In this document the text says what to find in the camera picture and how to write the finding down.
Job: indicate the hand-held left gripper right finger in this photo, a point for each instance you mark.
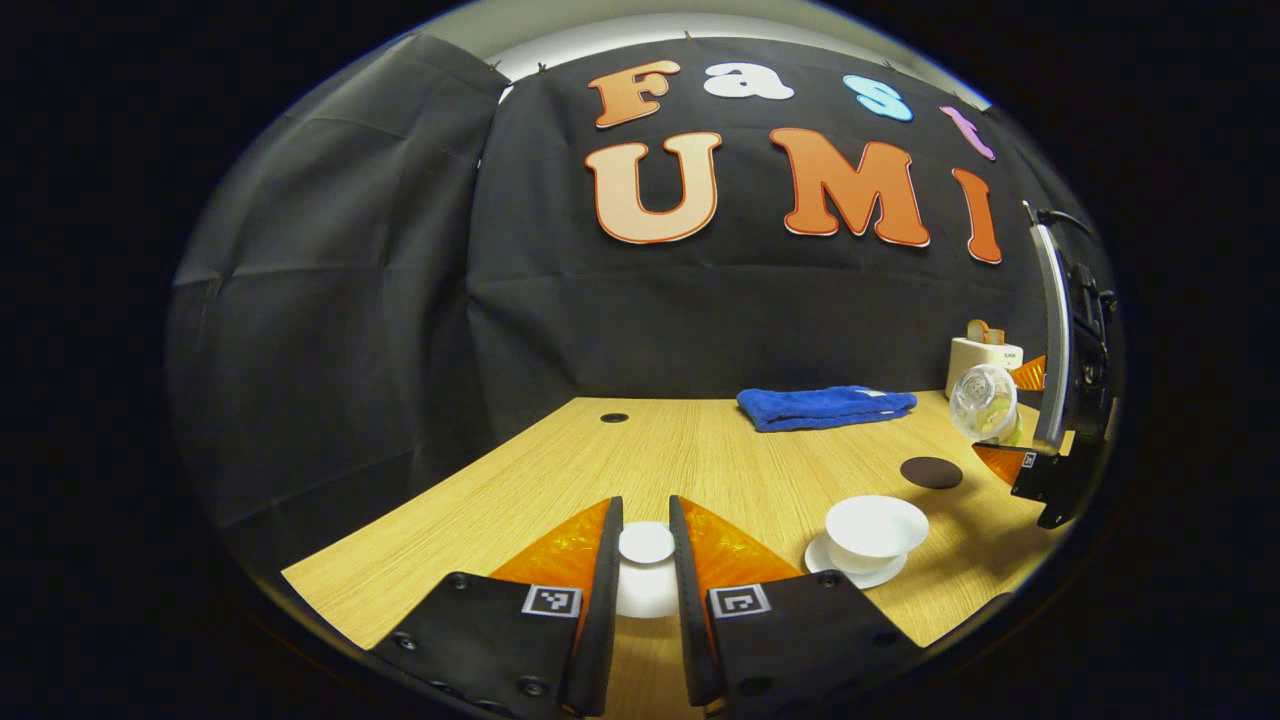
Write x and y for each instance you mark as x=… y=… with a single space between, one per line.
x=685 y=600

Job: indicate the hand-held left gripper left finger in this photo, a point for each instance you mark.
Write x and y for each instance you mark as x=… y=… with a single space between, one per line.
x=605 y=600

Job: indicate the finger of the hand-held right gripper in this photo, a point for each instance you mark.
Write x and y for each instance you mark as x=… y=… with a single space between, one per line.
x=1032 y=375
x=1008 y=463

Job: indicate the clear plastic water bottle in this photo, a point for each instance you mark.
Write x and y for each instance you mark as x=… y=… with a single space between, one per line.
x=983 y=400

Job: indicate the dark round coaster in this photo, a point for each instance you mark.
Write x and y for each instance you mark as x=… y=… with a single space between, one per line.
x=931 y=472

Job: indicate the white teacup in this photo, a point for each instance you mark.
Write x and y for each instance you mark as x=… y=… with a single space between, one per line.
x=875 y=525

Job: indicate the white toaster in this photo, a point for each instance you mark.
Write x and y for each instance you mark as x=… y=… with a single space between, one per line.
x=975 y=360

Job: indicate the brown toast slice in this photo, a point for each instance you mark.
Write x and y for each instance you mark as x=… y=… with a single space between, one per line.
x=985 y=330

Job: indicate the white saucer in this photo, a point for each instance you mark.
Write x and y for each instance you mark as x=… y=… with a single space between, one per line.
x=825 y=570

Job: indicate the blue towel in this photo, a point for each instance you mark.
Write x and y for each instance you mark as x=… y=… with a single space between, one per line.
x=825 y=408

